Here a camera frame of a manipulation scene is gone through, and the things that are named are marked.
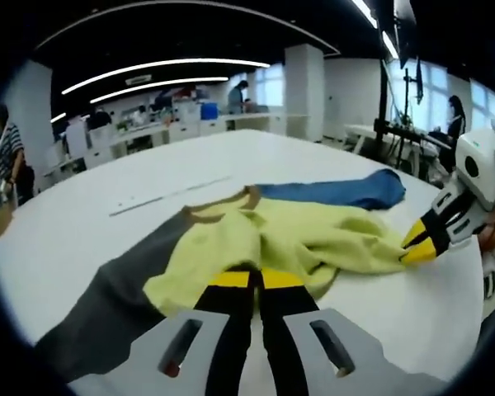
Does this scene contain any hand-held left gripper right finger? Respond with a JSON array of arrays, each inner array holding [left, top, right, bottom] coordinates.
[[258, 266, 401, 396]]

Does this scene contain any yellow blue grey garment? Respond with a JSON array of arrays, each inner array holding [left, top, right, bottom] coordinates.
[[35, 167, 417, 384]]

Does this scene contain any person's right hand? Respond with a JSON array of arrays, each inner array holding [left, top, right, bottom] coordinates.
[[476, 220, 495, 253]]

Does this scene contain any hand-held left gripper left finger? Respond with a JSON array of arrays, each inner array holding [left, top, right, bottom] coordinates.
[[119, 270, 257, 396]]

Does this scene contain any straight ceiling light strip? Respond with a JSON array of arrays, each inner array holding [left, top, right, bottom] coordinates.
[[351, 0, 379, 29], [381, 31, 400, 59]]

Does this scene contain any black metal stand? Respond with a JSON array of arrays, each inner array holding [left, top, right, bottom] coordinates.
[[373, 57, 428, 170]]

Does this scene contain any curved ceiling light strip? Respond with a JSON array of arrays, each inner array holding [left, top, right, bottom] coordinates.
[[88, 75, 231, 105], [60, 58, 272, 96]]

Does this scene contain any dark hanging monitor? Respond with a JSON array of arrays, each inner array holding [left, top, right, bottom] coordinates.
[[393, 0, 418, 70]]

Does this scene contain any long white lab counter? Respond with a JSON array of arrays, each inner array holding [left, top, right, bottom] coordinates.
[[45, 111, 313, 174]]

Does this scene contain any person's striped sneaker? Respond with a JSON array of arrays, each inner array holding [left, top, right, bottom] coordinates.
[[482, 253, 495, 302]]

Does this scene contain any wide white pillar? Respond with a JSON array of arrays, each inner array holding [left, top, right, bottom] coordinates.
[[3, 60, 54, 166]]

